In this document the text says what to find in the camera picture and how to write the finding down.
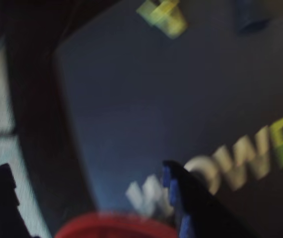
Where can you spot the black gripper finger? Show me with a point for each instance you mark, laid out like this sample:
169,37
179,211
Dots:
201,218
0,210

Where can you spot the black ribbed grip piece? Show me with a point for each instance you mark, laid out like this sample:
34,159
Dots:
252,17

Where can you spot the red bowl black outside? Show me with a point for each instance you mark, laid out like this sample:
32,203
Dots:
116,226

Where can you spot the grey WOWROBO mat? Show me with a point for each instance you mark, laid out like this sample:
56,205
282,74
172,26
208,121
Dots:
144,99

